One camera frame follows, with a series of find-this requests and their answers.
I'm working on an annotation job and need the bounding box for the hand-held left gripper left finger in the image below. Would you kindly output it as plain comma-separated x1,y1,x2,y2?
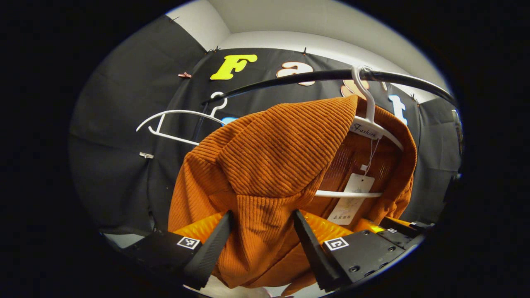
122,210,233,291

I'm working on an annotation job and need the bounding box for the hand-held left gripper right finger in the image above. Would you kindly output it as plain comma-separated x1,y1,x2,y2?
292,209,408,293

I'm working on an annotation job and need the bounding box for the white clothes hanger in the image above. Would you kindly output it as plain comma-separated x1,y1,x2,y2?
136,92,229,146
315,66,404,198

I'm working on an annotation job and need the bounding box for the orange corduroy jacket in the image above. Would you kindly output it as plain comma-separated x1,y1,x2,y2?
168,95,418,296

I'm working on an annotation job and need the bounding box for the black clothes rack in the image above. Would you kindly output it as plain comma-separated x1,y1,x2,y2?
193,68,458,143

